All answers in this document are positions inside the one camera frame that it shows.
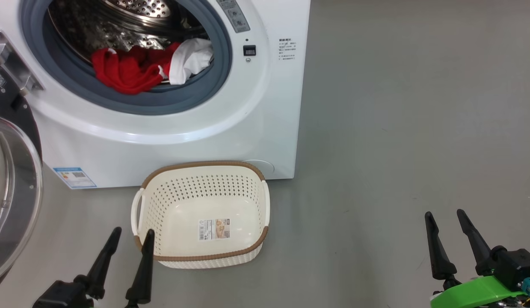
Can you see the blue energy label sticker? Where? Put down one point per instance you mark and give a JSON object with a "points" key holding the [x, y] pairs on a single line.
{"points": [[75, 178]]}

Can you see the red garment white trim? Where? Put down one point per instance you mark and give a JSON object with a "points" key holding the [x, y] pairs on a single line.
{"points": [[128, 72]]}

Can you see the cream perforated basket brown rim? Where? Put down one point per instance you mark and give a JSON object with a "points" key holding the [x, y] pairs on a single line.
{"points": [[205, 256]]}

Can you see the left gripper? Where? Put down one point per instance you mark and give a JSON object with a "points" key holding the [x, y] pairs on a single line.
{"points": [[61, 296]]}

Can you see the grey warning panel sticker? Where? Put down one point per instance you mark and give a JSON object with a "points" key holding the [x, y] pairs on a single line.
{"points": [[235, 15]]}

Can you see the grey rubber door gasket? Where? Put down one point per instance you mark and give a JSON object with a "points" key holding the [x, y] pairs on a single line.
{"points": [[153, 105]]}

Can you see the black round glass washer door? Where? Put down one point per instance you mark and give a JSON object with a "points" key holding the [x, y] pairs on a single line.
{"points": [[12, 192]]}

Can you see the stainless steel washer drum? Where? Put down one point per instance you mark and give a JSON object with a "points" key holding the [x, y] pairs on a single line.
{"points": [[119, 25]]}

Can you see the metal door hinge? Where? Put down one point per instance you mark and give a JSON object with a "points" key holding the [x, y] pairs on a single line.
{"points": [[12, 64]]}

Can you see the paper product label sticker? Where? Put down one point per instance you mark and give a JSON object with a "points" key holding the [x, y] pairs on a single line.
{"points": [[214, 229]]}

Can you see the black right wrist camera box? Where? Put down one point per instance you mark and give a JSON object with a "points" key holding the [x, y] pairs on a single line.
{"points": [[515, 267]]}

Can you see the white front-load washing machine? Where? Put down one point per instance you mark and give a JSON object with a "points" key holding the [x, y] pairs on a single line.
{"points": [[273, 128]]}

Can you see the black door latch socket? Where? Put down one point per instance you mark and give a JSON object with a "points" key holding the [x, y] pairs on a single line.
{"points": [[249, 50]]}

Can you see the round drain filter cover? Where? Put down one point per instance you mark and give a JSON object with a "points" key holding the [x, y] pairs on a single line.
{"points": [[264, 167]]}

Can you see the small printed text sticker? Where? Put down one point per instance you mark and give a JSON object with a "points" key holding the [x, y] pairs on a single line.
{"points": [[287, 48]]}

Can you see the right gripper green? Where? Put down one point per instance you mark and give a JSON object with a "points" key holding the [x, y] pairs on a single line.
{"points": [[474, 293]]}

